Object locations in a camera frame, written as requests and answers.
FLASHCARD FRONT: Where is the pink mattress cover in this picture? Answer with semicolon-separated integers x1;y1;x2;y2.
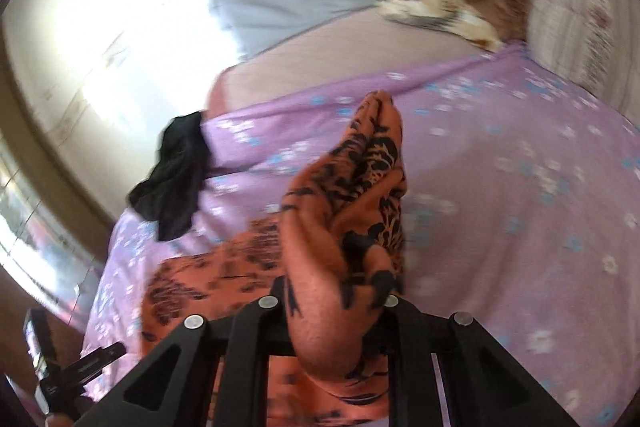
205;4;501;124

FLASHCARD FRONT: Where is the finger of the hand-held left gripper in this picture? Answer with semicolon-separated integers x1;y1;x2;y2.
77;341;127;373

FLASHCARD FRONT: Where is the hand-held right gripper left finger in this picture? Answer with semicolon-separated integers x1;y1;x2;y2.
92;279;292;427

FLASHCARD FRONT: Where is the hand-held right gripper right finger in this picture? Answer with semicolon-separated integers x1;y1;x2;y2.
382;294;571;427

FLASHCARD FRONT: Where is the orange black floral garment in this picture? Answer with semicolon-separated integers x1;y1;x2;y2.
140;89;410;427

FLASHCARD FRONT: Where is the black cloth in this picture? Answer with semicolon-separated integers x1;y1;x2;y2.
129;112;210;242

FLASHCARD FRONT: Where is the purple floral bed sheet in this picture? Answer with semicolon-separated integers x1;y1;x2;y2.
82;43;640;427

